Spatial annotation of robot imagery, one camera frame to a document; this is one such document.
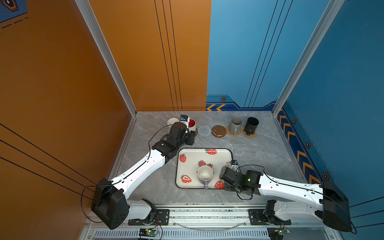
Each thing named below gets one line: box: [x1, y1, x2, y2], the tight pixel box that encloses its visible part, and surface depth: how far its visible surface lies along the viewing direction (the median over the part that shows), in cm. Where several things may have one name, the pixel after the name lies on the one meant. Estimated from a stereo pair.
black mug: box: [244, 117, 259, 136], surface depth 104 cm
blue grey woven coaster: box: [197, 125, 212, 138], surface depth 111 cm
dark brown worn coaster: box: [211, 125, 227, 138], surface depth 110 cm
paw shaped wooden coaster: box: [241, 128, 257, 139], surface depth 107 cm
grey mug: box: [230, 116, 243, 136], surface depth 101 cm
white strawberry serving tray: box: [175, 148, 233, 189], surface depth 95 cm
